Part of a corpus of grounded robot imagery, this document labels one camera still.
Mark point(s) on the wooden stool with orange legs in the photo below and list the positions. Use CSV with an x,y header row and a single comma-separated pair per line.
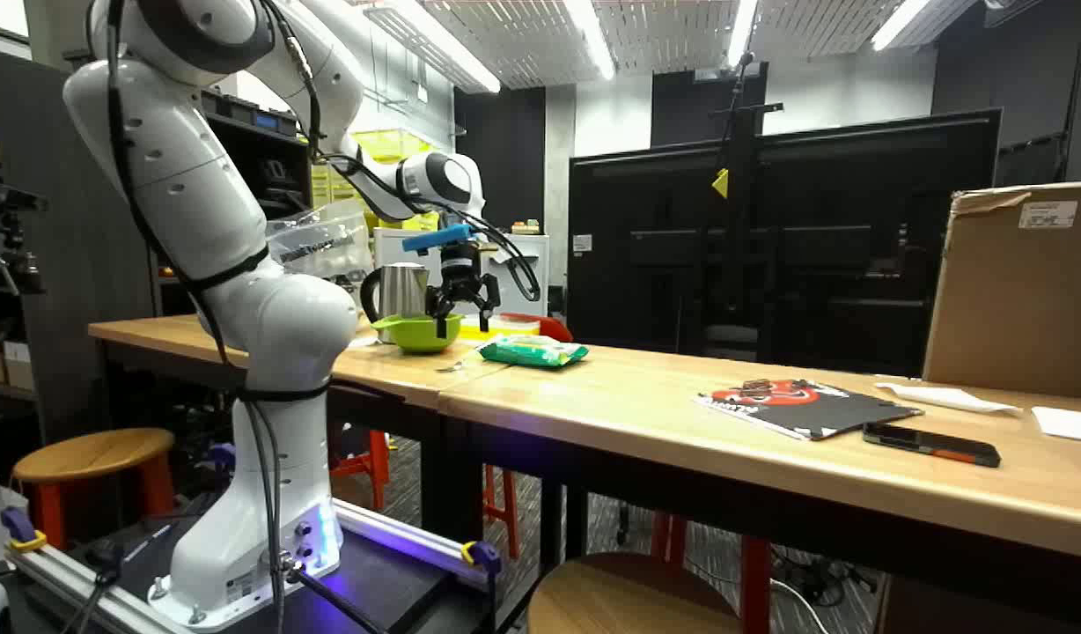
x,y
94,453

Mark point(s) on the yellow tag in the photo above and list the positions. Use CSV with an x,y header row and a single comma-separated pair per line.
x,y
718,184

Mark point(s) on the black and red booklet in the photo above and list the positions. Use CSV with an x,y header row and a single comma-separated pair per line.
x,y
812,410

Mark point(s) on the aluminium robot base platform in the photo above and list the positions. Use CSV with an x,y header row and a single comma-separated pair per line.
x,y
375,574

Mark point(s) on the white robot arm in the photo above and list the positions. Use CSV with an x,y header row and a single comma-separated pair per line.
x,y
199,177

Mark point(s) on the metal spoon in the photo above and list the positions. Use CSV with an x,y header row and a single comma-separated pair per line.
x,y
449,368

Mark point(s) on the brown cardboard box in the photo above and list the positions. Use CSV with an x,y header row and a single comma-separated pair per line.
x,y
1018,305

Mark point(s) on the green wet wipes pack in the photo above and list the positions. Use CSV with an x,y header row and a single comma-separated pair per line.
x,y
534,352

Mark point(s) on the blue and yellow clamp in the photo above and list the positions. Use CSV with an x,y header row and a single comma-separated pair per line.
x,y
21,530
483,558

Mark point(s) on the large black monitor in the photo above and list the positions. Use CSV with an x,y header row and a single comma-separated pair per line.
x,y
866,248

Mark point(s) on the white paper napkin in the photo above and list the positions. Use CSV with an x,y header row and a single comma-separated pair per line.
x,y
949,398

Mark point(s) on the clear printed plastic bag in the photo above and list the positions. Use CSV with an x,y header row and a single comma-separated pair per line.
x,y
320,240

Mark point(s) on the ceiling light strip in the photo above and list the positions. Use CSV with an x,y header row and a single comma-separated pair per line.
x,y
899,22
445,49
594,36
741,28

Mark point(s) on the white paper sheet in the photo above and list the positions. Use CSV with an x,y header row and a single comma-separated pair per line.
x,y
1067,424

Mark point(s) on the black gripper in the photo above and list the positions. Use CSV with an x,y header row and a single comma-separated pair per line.
x,y
465,271

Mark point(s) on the steel electric kettle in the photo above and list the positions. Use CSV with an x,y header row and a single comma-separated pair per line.
x,y
400,289

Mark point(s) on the round wooden stool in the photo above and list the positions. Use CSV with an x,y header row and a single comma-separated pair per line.
x,y
633,598

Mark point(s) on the clear container with yellow lid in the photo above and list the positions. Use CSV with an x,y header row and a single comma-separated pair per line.
x,y
496,328

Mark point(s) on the black shelving unit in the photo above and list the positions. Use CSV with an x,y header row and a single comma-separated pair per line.
x,y
76,235

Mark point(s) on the black camera pole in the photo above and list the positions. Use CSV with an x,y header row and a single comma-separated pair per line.
x,y
743,214

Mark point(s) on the orange metal stool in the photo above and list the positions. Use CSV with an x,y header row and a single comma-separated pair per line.
x,y
367,463

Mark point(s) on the green plastic bowl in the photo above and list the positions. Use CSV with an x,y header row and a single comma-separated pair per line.
x,y
421,335

